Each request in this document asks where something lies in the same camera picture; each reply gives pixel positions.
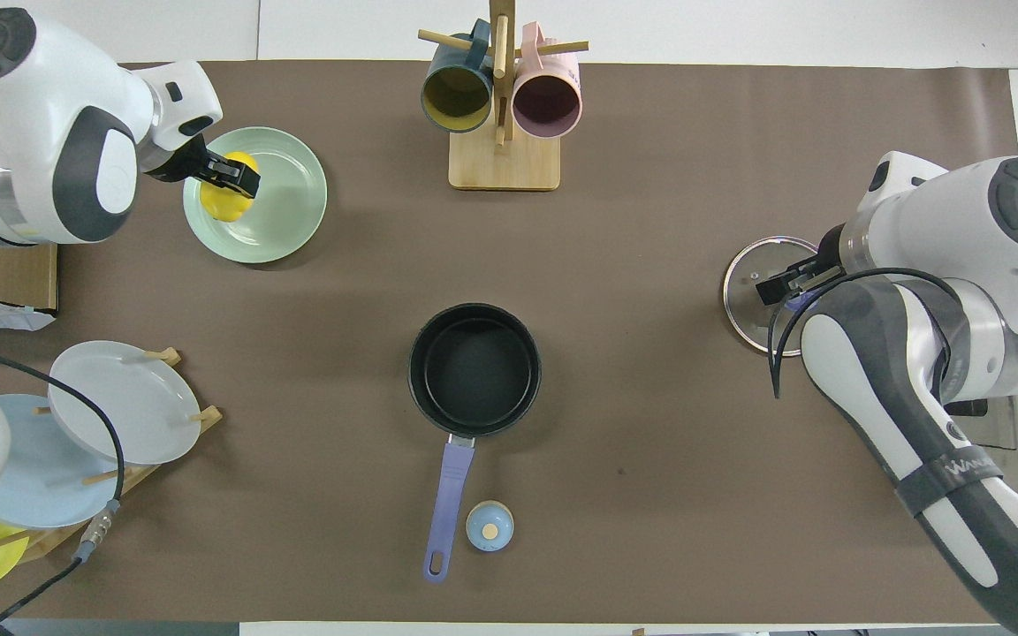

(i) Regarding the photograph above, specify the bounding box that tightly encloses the dark teal mug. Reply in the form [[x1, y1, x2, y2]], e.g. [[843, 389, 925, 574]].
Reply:
[[421, 19, 494, 133]]

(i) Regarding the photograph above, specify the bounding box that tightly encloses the glass lid with blue knob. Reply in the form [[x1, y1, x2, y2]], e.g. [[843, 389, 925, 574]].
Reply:
[[723, 236, 828, 356]]

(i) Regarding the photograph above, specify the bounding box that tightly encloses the wooden mug tree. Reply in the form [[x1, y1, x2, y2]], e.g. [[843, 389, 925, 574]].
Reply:
[[418, 0, 589, 192]]

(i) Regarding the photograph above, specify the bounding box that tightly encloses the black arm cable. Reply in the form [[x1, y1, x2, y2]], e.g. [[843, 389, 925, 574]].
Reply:
[[770, 268, 961, 398], [0, 340, 125, 636]]

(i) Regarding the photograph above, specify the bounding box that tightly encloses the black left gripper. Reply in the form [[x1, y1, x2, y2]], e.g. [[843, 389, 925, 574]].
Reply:
[[148, 132, 261, 199]]

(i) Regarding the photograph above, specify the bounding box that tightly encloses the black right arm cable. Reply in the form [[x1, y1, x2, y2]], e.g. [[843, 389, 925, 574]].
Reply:
[[770, 268, 961, 398]]

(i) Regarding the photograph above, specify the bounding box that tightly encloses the light grey plate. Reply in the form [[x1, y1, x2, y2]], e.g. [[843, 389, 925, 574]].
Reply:
[[48, 341, 202, 466]]

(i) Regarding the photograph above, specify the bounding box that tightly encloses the pale green plate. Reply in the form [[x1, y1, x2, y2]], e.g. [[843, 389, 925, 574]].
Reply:
[[183, 126, 329, 264]]

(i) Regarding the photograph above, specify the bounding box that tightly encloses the light blue plate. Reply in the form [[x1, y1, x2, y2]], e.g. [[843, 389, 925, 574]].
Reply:
[[0, 393, 121, 529]]

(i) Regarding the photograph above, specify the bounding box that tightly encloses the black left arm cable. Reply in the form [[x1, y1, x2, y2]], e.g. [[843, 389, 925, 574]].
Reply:
[[0, 340, 125, 636]]

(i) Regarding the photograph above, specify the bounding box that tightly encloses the brown table mat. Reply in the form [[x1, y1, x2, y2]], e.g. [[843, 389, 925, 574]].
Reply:
[[0, 60, 1018, 624]]

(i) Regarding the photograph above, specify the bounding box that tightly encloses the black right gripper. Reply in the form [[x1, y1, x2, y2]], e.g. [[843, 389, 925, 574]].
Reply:
[[756, 223, 847, 306]]

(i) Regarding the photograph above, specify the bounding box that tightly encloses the small blue round timer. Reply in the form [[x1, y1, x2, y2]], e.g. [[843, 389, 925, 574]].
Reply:
[[466, 500, 515, 553]]

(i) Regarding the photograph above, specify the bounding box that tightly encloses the wooden plate rack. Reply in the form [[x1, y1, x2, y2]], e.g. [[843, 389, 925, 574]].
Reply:
[[0, 347, 223, 566]]

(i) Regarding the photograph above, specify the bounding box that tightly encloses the pink ribbed mug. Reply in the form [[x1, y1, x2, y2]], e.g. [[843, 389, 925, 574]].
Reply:
[[512, 22, 582, 139]]

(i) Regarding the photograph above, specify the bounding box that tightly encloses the dark blue saucepan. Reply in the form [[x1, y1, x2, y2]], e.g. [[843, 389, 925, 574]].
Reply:
[[408, 303, 543, 584]]

